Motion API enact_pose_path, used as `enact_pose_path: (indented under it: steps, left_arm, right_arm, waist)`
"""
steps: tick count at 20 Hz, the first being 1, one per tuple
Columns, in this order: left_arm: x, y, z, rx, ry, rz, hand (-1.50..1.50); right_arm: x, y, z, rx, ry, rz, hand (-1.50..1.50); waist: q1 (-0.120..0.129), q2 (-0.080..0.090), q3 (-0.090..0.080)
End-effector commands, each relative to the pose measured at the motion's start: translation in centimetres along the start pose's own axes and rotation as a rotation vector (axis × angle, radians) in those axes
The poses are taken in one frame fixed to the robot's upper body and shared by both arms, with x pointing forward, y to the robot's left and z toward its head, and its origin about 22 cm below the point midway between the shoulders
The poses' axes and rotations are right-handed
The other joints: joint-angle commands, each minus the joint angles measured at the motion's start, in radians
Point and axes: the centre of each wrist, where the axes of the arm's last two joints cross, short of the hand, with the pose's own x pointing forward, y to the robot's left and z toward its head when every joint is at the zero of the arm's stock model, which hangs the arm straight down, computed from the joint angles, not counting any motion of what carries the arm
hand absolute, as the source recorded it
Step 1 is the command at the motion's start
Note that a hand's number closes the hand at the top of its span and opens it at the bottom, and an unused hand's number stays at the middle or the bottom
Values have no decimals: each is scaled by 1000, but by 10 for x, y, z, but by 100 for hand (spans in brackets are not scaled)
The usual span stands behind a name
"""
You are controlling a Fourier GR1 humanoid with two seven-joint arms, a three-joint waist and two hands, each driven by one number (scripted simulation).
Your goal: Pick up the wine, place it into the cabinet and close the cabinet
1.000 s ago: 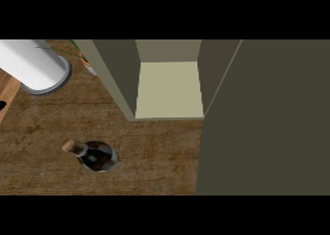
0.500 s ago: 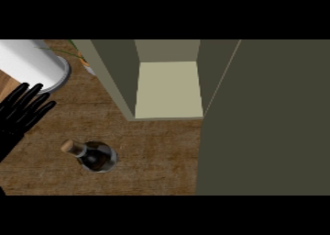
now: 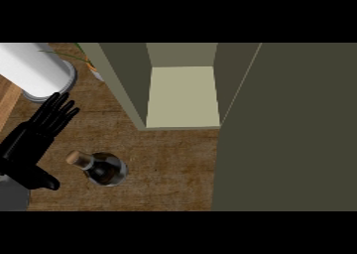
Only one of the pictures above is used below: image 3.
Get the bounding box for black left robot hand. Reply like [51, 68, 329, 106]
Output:
[0, 91, 82, 191]

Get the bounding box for dark corked wine bottle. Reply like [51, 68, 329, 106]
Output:
[64, 150, 128, 188]

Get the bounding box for olive open cabinet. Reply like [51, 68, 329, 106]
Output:
[78, 42, 264, 131]

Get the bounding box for potted plant with green leaves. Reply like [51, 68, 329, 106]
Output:
[38, 42, 104, 82]

